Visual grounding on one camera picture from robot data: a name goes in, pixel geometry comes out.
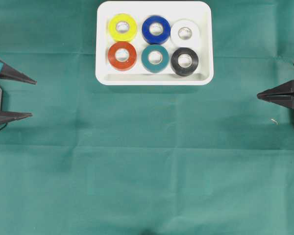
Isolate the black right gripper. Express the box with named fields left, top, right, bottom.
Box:
left=257, top=82, right=294, bottom=110

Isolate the blue tape roll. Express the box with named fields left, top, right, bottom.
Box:
left=142, top=15, right=171, bottom=45

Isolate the yellow tape roll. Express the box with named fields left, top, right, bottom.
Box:
left=108, top=14, right=137, bottom=42

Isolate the red tape roll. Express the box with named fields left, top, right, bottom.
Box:
left=107, top=42, right=137, bottom=71

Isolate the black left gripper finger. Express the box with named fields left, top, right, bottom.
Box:
left=0, top=111, right=32, bottom=125
left=0, top=59, right=37, bottom=85

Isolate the white tape roll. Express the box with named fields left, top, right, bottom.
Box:
left=171, top=19, right=201, bottom=48

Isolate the green tape roll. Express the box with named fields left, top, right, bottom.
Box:
left=141, top=45, right=170, bottom=73

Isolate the black tape roll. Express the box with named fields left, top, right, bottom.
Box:
left=171, top=47, right=199, bottom=76

